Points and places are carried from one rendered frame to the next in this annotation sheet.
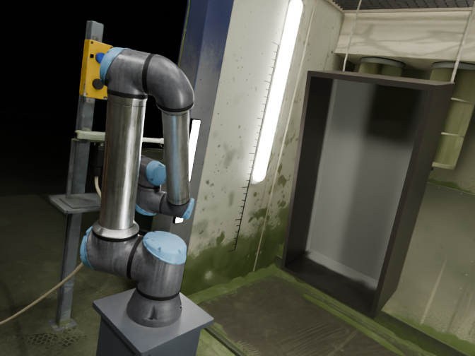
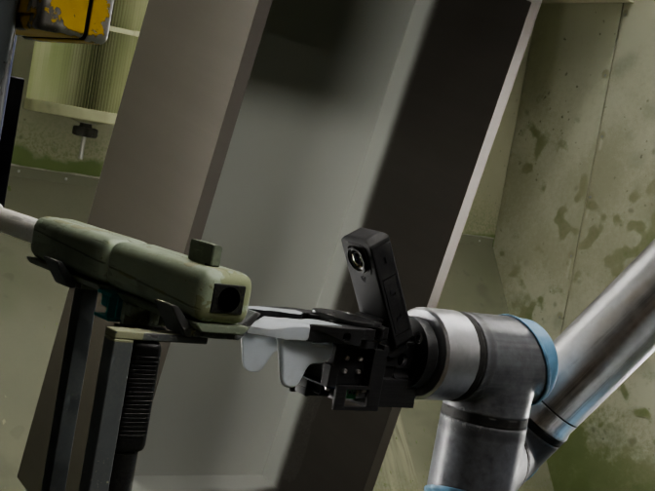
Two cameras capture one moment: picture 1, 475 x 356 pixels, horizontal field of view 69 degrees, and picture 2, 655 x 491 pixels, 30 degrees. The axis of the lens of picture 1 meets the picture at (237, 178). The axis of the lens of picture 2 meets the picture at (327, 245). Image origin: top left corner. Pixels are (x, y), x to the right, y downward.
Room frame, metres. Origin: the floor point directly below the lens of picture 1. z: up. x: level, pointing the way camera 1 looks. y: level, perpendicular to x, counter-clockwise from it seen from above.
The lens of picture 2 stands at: (1.26, 1.60, 1.23)
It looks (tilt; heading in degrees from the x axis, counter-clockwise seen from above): 3 degrees down; 283
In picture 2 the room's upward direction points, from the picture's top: 10 degrees clockwise
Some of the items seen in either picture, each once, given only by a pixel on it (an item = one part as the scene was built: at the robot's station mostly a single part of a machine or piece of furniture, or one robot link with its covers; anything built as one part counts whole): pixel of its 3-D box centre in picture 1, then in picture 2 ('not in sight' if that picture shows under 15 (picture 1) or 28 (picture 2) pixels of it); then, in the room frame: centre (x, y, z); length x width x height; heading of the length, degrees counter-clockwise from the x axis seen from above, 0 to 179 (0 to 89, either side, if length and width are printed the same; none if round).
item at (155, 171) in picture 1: (150, 171); (490, 360); (1.36, 0.35, 1.07); 0.12 x 0.09 x 0.10; 51
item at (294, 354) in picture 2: not in sight; (290, 354); (1.51, 0.58, 1.07); 0.09 x 0.03 x 0.06; 60
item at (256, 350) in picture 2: not in sight; (256, 340); (1.55, 0.54, 1.07); 0.09 x 0.03 x 0.06; 42
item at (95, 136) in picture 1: (122, 153); (69, 334); (1.71, 0.59, 1.05); 0.49 x 0.05 x 0.23; 141
